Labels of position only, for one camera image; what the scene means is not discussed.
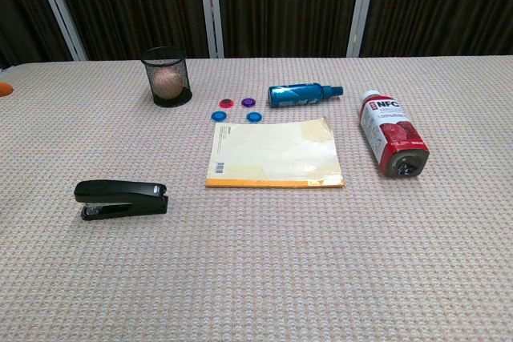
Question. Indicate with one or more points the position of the blue spray bottle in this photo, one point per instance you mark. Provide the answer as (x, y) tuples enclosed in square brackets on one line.
[(296, 94)]

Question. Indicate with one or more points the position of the orange object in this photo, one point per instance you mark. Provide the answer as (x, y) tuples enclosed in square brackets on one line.
[(5, 89)]

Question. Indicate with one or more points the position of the grey partition post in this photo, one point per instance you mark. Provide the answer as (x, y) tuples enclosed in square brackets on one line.
[(360, 7), (211, 7), (60, 7)]

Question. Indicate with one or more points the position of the blue round magnet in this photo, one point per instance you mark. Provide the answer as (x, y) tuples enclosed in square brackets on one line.
[(253, 117), (219, 116)]

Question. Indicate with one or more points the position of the purple round magnet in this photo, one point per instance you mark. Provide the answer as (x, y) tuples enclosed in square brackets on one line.
[(248, 101)]

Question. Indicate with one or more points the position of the red round magnet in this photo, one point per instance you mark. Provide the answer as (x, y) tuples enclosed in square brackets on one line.
[(226, 103)]

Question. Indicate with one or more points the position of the red juice bottle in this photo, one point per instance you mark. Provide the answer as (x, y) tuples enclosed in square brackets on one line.
[(393, 133)]

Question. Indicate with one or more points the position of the woven beige tablecloth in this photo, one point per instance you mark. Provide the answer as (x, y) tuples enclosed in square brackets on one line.
[(256, 262)]

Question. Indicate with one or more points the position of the yellow paper notebook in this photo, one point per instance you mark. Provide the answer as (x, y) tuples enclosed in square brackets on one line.
[(276, 154)]

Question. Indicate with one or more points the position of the black mesh pen holder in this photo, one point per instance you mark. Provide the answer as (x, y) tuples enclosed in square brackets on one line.
[(166, 77)]

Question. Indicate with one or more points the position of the black stapler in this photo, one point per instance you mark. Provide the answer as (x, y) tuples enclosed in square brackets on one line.
[(120, 194)]

